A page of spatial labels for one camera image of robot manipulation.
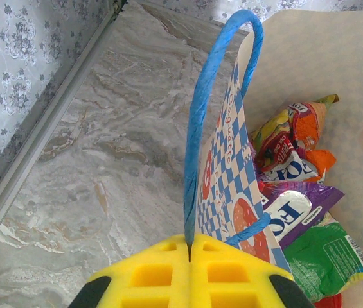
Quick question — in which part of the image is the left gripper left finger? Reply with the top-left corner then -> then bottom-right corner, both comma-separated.
67,233 -> 191,308

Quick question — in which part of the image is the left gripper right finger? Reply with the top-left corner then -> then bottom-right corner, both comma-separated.
189,233 -> 315,308

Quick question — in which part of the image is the green snack bag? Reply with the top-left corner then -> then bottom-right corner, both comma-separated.
282,219 -> 363,296

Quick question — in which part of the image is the red gummy candy bag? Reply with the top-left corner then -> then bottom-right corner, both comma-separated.
311,292 -> 343,308

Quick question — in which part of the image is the purple Fox's candy bag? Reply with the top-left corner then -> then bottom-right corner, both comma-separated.
256,179 -> 346,253

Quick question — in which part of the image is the orange Fox's candy bag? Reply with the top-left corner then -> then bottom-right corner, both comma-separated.
250,92 -> 340,185

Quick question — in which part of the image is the blue checkered paper bag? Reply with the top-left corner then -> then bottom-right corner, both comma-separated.
184,8 -> 363,308

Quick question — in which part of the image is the aluminium side rail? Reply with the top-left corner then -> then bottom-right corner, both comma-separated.
0,0 -> 127,257

